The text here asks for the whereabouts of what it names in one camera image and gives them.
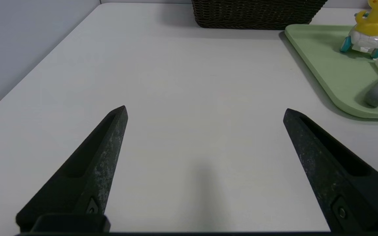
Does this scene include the light green plastic tray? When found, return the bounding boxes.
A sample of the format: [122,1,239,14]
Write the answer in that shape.
[285,24,378,119]

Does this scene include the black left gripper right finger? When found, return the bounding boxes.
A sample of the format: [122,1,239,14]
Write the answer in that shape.
[283,108,378,233]

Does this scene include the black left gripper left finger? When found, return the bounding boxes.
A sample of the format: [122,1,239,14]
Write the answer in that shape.
[16,106,128,230]

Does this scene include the dark brown wicker basket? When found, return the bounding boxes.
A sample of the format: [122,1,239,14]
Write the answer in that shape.
[192,0,328,30]

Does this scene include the yellow duck toy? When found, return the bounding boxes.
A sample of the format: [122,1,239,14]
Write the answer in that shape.
[340,0,378,59]

